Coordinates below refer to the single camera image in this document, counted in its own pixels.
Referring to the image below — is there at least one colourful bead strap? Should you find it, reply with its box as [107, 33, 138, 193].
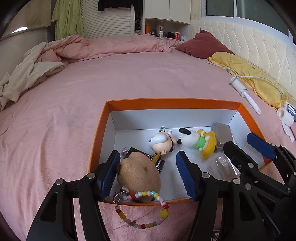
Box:
[112, 188, 171, 230]

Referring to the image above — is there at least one tan plush keychain toy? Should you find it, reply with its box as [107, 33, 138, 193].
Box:
[117, 152, 162, 194]

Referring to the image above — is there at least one yellow green Snoopy figure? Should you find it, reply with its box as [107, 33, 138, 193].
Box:
[177, 128, 216, 160]

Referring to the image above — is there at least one clear plastic bag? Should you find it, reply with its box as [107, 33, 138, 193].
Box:
[207, 153, 241, 181]

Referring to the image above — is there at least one white toilet paper roll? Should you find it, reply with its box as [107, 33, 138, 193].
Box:
[277, 108, 295, 143]

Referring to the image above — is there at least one black booklet in box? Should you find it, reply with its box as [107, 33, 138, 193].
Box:
[125, 147, 165, 173]

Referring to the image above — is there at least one white-haired small figure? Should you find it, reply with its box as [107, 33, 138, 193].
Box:
[149, 126, 177, 156]

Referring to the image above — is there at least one yellow pillow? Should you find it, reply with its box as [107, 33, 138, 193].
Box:
[207, 52, 288, 109]

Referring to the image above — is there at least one orange cardboard box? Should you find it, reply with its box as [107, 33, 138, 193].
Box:
[88, 98, 267, 203]

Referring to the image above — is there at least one white lint roller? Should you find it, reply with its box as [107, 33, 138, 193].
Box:
[230, 75, 262, 115]

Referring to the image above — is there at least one dark red pillow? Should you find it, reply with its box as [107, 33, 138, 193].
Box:
[176, 29, 233, 59]

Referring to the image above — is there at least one beige cloth garment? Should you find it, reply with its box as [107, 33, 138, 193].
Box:
[1, 42, 65, 110]

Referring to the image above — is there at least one pink duvet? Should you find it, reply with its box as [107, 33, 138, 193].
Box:
[37, 34, 181, 63]

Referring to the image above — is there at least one red soda can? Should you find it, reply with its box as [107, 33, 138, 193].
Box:
[174, 32, 180, 40]

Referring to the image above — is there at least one orange bottle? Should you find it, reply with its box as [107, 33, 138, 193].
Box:
[145, 23, 151, 34]

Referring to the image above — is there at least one green hanging garment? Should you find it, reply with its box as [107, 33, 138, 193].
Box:
[51, 0, 84, 40]

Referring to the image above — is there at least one black hanging garment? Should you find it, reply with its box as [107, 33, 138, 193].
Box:
[98, 0, 143, 11]

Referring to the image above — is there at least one white charging cable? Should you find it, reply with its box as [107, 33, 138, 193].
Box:
[225, 67, 286, 103]

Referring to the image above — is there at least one white wall cabinet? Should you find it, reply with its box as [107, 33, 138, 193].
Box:
[142, 0, 191, 38]

